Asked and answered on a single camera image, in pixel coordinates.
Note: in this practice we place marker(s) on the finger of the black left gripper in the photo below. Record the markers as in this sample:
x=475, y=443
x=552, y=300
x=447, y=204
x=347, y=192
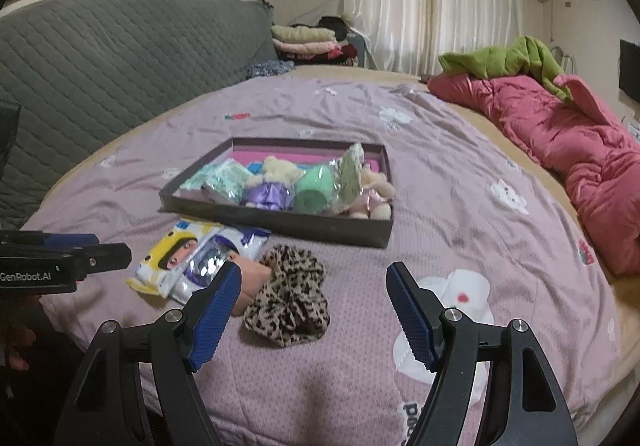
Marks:
x=101, y=258

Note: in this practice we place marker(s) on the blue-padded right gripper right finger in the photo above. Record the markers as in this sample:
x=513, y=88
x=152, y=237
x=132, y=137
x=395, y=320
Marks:
x=524, y=404

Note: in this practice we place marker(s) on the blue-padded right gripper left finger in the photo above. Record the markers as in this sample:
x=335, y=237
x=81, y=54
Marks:
x=105, y=405

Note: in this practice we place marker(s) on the yellow cartoon wipes pack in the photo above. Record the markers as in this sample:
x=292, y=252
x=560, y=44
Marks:
x=162, y=272

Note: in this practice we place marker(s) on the white purple wipes pack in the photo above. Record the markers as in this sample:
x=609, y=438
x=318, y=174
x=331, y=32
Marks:
x=216, y=251

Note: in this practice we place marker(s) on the green tissue pack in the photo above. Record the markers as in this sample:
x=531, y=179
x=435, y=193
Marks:
x=222, y=182

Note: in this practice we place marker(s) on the peach makeup sponge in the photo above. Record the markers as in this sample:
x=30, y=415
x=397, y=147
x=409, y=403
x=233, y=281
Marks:
x=254, y=276

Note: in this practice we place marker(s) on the leopard print scrunchie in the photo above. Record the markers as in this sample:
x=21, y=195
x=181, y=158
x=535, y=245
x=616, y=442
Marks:
x=290, y=308

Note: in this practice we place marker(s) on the bear with purple dress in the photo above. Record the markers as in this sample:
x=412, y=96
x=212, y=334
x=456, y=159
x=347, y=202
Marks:
x=272, y=188

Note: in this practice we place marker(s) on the green sponge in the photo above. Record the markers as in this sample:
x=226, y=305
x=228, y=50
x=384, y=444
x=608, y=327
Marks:
x=316, y=190

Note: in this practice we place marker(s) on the floral fabric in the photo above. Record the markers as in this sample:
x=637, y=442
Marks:
x=347, y=178

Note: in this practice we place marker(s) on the beige bear pink dress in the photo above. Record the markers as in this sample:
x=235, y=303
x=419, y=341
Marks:
x=376, y=196

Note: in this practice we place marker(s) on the person's left hand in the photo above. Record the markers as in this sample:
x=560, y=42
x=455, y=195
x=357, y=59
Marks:
x=14, y=335

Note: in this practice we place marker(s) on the pink and blue book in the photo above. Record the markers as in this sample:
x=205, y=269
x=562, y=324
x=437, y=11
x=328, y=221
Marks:
x=251, y=158

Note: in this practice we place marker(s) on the grey quilted headboard cover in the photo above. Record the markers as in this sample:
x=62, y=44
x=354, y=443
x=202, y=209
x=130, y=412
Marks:
x=85, y=72

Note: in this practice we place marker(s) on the blue patterned cloth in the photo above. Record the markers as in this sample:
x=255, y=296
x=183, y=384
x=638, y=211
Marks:
x=269, y=68

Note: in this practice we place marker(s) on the purple patterned bed sheet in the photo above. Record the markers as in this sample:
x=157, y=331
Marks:
x=470, y=224

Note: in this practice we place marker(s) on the pink quilted comforter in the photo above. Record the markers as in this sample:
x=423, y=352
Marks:
x=579, y=139

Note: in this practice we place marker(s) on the stack of folded clothes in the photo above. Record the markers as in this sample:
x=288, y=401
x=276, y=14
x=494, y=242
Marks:
x=330, y=42

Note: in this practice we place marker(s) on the green fleece blanket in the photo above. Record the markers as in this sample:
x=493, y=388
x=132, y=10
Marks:
x=525, y=56

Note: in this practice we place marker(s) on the black wall television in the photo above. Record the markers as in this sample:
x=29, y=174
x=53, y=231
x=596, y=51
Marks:
x=629, y=78

